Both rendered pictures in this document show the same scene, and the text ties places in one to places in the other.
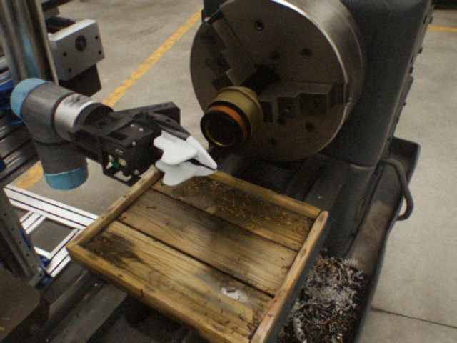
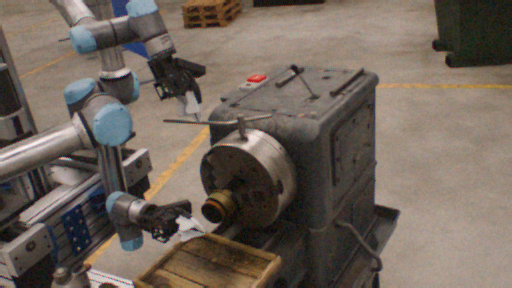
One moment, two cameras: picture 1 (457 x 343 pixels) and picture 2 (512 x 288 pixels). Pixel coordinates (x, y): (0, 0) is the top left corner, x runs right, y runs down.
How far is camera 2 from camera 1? 0.86 m
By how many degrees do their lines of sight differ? 14
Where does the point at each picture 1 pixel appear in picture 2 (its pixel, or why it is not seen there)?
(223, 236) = (219, 273)
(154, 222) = (180, 268)
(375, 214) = (356, 267)
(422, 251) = not seen: outside the picture
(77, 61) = (136, 174)
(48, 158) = (123, 233)
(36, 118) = (119, 212)
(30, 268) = not seen: outside the picture
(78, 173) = (138, 240)
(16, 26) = (109, 166)
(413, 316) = not seen: outside the picture
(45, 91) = (124, 198)
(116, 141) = (157, 221)
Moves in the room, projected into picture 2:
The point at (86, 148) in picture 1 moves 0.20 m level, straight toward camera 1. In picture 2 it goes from (144, 225) to (157, 266)
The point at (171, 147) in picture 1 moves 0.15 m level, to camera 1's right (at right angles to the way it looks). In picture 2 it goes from (183, 223) to (235, 220)
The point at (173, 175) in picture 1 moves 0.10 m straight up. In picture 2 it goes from (185, 236) to (179, 207)
